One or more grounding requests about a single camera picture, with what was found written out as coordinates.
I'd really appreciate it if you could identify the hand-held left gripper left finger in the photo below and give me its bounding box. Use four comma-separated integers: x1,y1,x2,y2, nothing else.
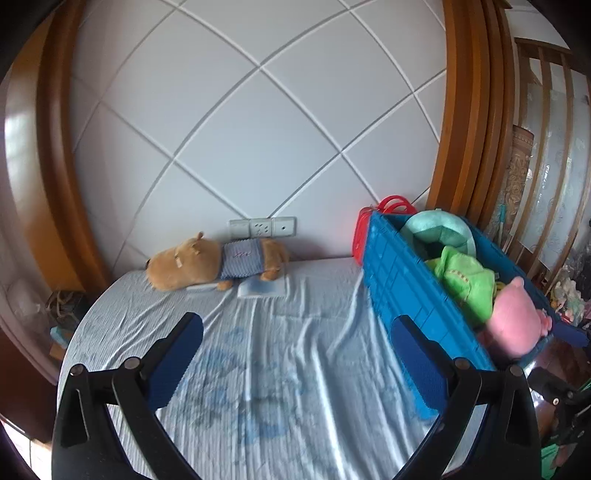
52,312,204,480

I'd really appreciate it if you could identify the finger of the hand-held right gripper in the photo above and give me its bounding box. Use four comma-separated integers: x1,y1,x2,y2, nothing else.
554,322,590,348

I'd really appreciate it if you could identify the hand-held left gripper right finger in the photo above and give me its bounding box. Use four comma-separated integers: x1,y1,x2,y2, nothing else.
392,315,540,480

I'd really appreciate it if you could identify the large pink pig plush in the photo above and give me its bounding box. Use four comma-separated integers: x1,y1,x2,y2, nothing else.
478,276,553,363

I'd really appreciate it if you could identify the blue plastic crate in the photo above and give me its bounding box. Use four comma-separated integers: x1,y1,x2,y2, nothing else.
360,210,566,421

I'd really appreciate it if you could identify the green frog plush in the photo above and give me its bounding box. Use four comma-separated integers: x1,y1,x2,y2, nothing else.
425,246,499,324

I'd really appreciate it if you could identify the teal neck pillow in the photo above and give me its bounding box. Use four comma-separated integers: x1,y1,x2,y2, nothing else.
399,210,477,259

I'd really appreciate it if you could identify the pile of plush toys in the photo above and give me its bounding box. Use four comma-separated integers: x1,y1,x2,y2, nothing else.
549,272,591,328

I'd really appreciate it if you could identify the brown plush bear striped shirt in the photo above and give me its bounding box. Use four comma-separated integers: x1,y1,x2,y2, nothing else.
145,232,291,291

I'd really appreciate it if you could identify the light blue striped sheet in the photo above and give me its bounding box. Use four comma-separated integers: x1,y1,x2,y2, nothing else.
56,258,490,480

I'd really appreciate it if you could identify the tissue pack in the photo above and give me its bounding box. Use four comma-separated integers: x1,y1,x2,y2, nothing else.
237,279,286,298

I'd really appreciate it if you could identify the red plastic case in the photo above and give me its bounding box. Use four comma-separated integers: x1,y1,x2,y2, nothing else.
352,195,414,266

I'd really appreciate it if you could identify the carved wooden panel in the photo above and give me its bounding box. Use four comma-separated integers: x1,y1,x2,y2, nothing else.
505,126,535,250

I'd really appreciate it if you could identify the clear plastic bag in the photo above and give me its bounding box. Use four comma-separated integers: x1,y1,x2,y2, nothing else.
7,277,42,319

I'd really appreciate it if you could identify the dark box with rope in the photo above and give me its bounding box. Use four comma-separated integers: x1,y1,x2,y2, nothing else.
46,288,90,328

